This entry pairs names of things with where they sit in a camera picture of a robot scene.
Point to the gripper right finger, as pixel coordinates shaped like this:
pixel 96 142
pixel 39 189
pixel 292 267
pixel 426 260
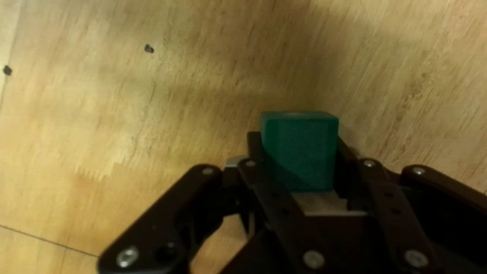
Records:
pixel 395 213

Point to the green cube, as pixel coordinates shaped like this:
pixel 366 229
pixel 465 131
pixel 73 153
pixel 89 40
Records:
pixel 300 148

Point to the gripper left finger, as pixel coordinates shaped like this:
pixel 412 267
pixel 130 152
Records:
pixel 179 224

